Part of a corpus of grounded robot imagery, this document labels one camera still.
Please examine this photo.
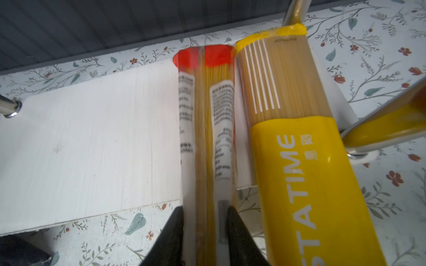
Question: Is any red spaghetti bag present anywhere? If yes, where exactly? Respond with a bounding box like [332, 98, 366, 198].
[173, 45, 237, 266]

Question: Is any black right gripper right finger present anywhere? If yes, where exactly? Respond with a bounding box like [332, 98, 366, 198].
[227, 206, 270, 266]

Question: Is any yellow Pastatime spaghetti bag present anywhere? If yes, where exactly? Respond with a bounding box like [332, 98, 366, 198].
[236, 23, 386, 266]

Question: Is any white two-tier shelf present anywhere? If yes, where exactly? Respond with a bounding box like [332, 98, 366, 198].
[0, 0, 426, 237]

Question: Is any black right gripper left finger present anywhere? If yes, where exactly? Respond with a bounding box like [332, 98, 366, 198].
[140, 206, 184, 266]

